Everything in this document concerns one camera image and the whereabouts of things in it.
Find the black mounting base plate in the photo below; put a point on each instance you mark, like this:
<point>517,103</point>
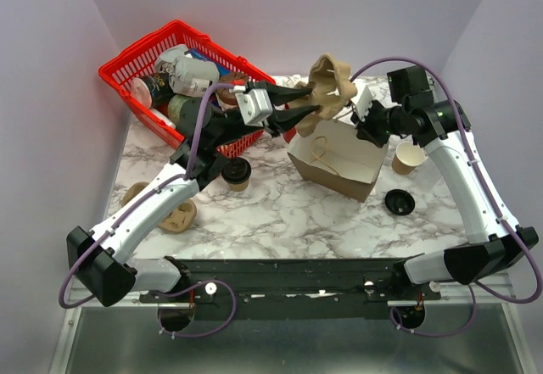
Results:
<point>273,290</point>

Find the black plastic cup lid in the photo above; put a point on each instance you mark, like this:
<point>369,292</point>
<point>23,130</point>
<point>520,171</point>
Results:
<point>236,171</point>

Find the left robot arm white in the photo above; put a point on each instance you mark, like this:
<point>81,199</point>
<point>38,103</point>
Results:
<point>148,213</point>

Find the bundle of white wrapped straws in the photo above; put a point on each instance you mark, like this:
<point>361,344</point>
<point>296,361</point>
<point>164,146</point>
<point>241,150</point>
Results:
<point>292,81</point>

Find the grey paper wrapped package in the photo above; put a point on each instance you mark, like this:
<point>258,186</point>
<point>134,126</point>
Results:
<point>186,75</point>

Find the brown paper coffee cup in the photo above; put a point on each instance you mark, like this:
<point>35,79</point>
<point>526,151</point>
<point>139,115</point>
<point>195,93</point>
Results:
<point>237,186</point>

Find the red plastic shopping basket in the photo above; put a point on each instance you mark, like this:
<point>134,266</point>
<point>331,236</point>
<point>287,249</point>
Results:
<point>138,59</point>

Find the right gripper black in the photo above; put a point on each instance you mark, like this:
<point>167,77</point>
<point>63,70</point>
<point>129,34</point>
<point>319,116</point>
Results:
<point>365,131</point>

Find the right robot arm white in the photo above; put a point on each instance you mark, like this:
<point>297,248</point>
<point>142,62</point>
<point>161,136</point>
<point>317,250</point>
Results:
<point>495,239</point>

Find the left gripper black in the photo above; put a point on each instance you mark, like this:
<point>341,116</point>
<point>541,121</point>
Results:
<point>279,121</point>

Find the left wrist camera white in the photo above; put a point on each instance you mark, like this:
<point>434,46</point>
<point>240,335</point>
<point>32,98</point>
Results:
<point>255,106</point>

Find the tilted empty paper cup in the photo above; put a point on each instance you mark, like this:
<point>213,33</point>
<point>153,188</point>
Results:
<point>407,158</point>

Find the black printed can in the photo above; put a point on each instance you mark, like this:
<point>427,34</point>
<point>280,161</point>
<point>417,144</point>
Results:
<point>152,90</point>

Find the cardboard cup carrier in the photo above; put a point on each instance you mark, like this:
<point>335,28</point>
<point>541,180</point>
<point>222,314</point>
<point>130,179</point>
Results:
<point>332,89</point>
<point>179,219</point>

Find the green round melon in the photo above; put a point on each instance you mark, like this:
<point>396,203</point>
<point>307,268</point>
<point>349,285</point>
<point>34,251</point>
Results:
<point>174,107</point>

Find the brown paper takeout bag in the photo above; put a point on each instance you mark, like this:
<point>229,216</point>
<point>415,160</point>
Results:
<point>333,157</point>

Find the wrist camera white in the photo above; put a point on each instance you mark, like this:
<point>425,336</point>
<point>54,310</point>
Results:
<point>362,101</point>
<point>255,106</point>

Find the black plastic lid on table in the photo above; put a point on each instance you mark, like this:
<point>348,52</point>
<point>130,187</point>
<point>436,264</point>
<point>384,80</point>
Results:
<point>399,202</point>

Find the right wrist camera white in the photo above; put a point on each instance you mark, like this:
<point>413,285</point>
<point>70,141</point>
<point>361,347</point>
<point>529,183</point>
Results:
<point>362,101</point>

